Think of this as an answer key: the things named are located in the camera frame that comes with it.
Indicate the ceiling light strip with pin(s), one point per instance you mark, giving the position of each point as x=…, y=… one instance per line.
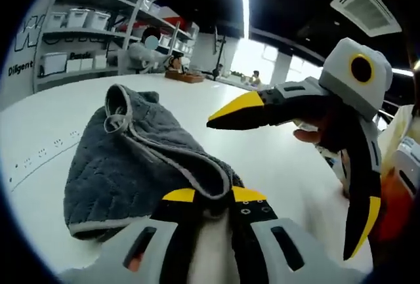
x=244, y=2

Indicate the wooden tray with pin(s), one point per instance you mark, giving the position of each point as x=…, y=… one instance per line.
x=183, y=77

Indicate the ceiling air conditioner vent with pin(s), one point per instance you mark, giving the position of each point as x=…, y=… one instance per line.
x=367, y=10

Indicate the white chest device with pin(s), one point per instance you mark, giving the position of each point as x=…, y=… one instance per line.
x=407, y=162

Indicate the grey towel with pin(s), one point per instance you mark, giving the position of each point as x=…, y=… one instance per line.
x=131, y=159

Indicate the person's right hand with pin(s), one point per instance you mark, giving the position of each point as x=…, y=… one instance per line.
x=306, y=135

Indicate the row of white storage boxes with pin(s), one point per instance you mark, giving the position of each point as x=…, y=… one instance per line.
x=78, y=18

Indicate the black tripod stand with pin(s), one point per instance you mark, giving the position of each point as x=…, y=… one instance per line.
x=215, y=74

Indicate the grey metal shelf rack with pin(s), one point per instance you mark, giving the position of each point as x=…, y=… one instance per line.
x=82, y=32

